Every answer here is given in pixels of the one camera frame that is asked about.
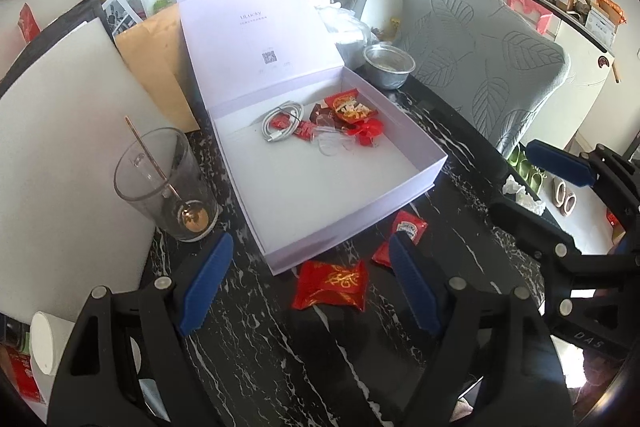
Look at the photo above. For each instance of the lavender gift box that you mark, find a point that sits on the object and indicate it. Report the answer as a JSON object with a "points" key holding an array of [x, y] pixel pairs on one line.
{"points": [[254, 59]]}

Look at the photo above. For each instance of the grey leaf pattern chair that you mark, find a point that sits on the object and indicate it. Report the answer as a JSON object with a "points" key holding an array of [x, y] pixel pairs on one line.
{"points": [[485, 61]]}

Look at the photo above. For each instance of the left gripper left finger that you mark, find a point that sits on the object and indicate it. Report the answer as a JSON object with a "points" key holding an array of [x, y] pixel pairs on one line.
{"points": [[125, 363]]}

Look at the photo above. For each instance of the dark brown candy packet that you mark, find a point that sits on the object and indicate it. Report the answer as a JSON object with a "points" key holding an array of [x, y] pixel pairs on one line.
{"points": [[322, 115]]}

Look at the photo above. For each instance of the brown paper envelope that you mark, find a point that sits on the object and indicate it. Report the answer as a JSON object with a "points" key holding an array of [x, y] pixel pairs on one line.
{"points": [[155, 52]]}

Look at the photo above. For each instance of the wooden spoon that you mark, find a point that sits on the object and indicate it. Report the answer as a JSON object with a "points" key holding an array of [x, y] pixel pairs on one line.
{"points": [[160, 179]]}

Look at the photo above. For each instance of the white plastic bag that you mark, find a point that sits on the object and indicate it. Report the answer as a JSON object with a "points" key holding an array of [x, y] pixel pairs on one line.
{"points": [[349, 34]]}

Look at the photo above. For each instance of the red cartoon snack packet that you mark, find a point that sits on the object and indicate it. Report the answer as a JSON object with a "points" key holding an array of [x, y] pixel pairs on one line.
{"points": [[348, 108]]}

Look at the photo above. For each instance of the long red sauce packet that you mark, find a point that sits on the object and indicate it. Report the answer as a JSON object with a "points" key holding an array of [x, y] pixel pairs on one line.
{"points": [[283, 126]]}

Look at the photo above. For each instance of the red gold candy packet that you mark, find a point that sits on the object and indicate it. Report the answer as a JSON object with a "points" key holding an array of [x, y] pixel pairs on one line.
{"points": [[321, 283]]}

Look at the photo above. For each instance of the crumpled white tissue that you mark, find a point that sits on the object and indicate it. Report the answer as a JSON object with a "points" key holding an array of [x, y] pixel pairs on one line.
{"points": [[518, 191]]}

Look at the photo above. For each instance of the glass cup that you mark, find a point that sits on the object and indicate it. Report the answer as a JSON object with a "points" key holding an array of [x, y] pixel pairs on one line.
{"points": [[165, 186]]}

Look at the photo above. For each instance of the white foam board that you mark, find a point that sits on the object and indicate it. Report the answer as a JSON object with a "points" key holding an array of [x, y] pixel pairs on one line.
{"points": [[65, 123]]}

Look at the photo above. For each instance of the red bow hair clip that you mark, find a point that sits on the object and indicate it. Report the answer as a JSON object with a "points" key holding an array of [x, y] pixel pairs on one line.
{"points": [[365, 132]]}

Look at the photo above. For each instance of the paper towel roll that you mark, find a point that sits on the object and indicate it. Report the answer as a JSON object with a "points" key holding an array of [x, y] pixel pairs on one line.
{"points": [[48, 336]]}

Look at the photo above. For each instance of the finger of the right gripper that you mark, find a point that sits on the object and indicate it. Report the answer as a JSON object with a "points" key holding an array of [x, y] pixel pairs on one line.
{"points": [[564, 165], [534, 235]]}

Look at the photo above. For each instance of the steel bowl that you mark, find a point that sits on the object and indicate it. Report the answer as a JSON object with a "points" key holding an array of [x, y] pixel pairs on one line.
{"points": [[387, 67]]}

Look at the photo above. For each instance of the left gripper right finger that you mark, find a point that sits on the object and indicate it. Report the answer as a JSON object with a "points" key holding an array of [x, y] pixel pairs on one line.
{"points": [[494, 362]]}

